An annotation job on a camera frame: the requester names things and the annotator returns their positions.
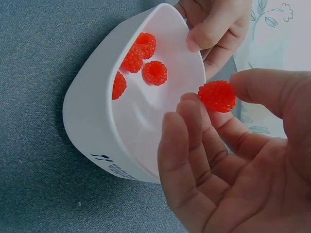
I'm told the person's left hand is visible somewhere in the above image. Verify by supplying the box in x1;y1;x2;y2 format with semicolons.
174;0;251;81

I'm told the person's right hand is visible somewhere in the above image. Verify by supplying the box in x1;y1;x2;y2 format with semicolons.
157;68;311;233

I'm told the white plastic bowl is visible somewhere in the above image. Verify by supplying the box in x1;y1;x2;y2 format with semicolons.
62;2;207;184

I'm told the red toy raspberry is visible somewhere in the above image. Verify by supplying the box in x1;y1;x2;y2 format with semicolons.
112;71;128;100
141;60;169;86
197;80;237;114
134;32;157;60
120;45;144;74

